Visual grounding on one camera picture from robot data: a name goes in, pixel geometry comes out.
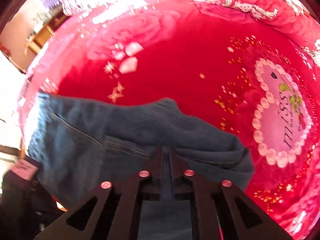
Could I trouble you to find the wooden bedside cabinet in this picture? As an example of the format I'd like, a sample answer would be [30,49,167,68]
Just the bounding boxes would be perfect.
[24,10,69,55]

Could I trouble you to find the blue denim jeans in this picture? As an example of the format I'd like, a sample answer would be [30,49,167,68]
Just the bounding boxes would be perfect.
[23,93,254,239]

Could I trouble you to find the red floral plush blanket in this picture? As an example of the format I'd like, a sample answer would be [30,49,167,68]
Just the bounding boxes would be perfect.
[20,0,319,239]

